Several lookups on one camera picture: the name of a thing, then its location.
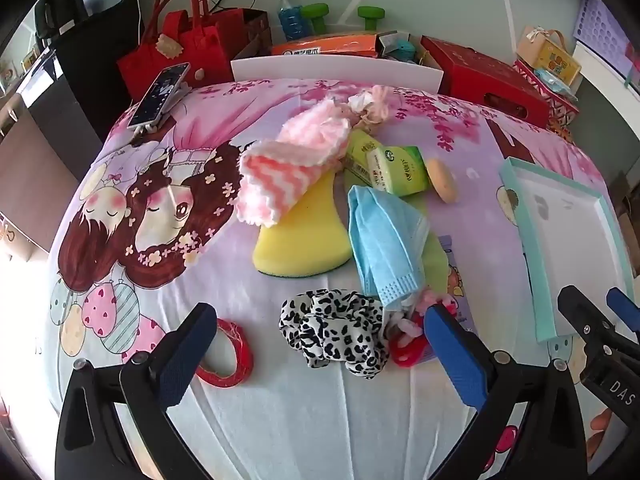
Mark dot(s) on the orange box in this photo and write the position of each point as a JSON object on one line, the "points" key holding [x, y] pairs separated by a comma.
{"points": [[325, 46]]}

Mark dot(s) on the red felt handbag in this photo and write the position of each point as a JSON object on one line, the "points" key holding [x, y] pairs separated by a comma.
{"points": [[200, 50]]}

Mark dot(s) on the red gift box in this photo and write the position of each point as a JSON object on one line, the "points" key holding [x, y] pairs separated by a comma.
{"points": [[480, 75]]}

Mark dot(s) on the purple perforated board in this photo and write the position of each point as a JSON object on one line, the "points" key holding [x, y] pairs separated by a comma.
{"points": [[600, 25]]}

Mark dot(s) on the wooden cabinet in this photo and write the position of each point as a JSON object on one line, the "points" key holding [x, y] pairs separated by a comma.
{"points": [[35, 175]]}

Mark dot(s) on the white tray with teal rim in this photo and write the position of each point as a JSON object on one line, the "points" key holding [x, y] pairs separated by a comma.
{"points": [[560, 220]]}

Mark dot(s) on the green white tissue pack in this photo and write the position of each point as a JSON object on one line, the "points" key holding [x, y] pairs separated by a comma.
{"points": [[400, 170]]}

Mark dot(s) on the pink floral scrunchie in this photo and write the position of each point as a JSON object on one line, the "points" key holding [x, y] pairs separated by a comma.
{"points": [[372, 105]]}

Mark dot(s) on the person's right hand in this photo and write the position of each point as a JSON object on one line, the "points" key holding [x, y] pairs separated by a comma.
{"points": [[600, 435]]}

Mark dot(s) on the white desk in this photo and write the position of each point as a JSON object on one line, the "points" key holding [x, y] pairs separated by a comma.
{"points": [[600, 71]]}

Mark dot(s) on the pink red hair accessory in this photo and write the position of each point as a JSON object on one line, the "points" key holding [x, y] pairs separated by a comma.
{"points": [[405, 352]]}

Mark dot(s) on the printed cartoon blanket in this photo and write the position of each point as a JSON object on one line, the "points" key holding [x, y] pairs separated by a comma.
{"points": [[300, 410]]}

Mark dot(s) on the brown cardboard box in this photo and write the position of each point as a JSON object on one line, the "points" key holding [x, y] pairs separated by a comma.
{"points": [[627, 210]]}

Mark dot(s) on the dark red open carton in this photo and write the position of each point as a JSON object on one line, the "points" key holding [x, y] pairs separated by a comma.
{"points": [[250, 30]]}

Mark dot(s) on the pink white fluffy cloth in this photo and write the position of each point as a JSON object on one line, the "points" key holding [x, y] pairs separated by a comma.
{"points": [[285, 175]]}

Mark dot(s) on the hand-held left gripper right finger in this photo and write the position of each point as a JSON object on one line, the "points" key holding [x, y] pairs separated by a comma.
{"points": [[455, 355]]}

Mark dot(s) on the blue face mask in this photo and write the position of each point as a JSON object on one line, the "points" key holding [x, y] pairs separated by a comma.
{"points": [[385, 240]]}

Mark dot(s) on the purple cartoon tissue packet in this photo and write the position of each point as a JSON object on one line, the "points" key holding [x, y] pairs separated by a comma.
{"points": [[460, 310]]}

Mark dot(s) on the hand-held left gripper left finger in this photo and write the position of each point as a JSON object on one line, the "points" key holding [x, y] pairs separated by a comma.
{"points": [[187, 355]]}

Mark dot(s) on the teal plastic container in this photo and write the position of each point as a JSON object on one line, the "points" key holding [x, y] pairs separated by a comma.
{"points": [[407, 51]]}

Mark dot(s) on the wet wipes pack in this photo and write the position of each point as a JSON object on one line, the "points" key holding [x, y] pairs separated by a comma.
{"points": [[555, 80]]}

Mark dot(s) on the black white leopard scrunchie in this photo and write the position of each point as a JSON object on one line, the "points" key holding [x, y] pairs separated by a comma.
{"points": [[325, 330]]}

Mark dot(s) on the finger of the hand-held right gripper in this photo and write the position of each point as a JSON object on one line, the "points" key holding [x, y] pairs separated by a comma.
{"points": [[622, 307], [575, 305]]}

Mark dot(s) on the round beige puff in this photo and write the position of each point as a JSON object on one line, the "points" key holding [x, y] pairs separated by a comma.
{"points": [[442, 180]]}

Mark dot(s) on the yellow sponge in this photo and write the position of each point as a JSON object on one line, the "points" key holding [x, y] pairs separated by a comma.
{"points": [[300, 240]]}

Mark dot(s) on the black cabinet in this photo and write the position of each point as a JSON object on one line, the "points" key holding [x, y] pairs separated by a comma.
{"points": [[95, 90]]}

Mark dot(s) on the green dumbbell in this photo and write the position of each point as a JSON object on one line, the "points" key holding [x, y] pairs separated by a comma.
{"points": [[372, 17], [315, 15]]}

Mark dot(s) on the smartphone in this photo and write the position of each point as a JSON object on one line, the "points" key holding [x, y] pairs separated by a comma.
{"points": [[160, 92]]}

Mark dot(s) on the red patterned box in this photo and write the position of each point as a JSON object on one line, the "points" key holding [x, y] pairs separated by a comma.
{"points": [[562, 110]]}

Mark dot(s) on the bottle with blue liquid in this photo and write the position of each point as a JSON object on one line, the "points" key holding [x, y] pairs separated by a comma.
{"points": [[290, 22]]}

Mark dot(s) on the white bed board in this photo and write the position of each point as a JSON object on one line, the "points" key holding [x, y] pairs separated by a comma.
{"points": [[325, 67]]}

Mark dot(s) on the yellow-green tissue pack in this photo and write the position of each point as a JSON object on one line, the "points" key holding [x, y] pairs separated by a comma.
{"points": [[360, 150]]}

